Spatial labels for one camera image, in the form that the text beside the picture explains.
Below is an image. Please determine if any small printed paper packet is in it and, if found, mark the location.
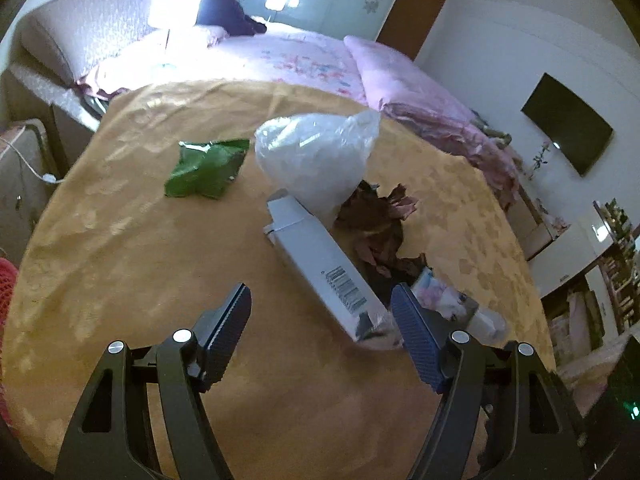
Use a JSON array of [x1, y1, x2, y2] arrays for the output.
[[411, 268, 509, 346]]

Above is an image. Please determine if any white barcode carton box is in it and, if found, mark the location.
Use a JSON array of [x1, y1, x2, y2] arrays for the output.
[[264, 190, 402, 351]]

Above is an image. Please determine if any dark dried leaves trash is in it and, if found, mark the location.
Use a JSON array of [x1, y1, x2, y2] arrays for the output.
[[336, 180, 428, 308]]

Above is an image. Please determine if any green snack wrapper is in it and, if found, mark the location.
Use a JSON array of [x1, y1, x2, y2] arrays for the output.
[[165, 139, 250, 200]]

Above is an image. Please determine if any clear bubble plastic bag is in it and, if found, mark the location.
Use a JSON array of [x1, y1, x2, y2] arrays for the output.
[[255, 110, 381, 228]]

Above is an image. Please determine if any golden yellow bedspread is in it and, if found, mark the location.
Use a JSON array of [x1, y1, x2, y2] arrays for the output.
[[2, 79, 557, 480]]

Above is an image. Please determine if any pink plastic laundry basket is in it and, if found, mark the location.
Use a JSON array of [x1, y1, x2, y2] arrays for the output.
[[0, 257, 17, 427]]

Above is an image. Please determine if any pink folded quilt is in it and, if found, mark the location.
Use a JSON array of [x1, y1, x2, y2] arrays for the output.
[[344, 36, 520, 210]]

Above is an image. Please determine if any grey upholstered nightstand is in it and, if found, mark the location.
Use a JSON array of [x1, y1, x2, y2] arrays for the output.
[[0, 119, 58, 266]]

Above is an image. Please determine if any pink floral bed sheet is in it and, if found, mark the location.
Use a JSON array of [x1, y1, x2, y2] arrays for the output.
[[76, 23, 367, 105]]

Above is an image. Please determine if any dark purple plush pillow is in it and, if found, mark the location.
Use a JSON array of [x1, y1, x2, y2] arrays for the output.
[[195, 0, 267, 37]]

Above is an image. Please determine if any brown wooden door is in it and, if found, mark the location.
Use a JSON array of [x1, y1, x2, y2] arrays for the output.
[[376, 0, 446, 61]]

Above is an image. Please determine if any lit table lamp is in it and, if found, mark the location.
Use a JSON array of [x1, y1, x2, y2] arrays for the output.
[[148, 0, 202, 49]]

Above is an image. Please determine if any grey padded headboard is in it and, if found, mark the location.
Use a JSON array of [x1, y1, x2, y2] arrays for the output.
[[20, 0, 153, 87]]

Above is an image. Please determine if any white lamp power cable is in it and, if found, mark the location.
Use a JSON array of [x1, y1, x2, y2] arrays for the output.
[[0, 136, 66, 186]]

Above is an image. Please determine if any wall mounted black television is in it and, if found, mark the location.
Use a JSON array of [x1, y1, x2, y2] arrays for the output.
[[521, 73, 614, 177]]

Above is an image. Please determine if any grey bed frame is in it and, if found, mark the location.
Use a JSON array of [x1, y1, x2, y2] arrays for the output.
[[2, 58, 100, 174]]

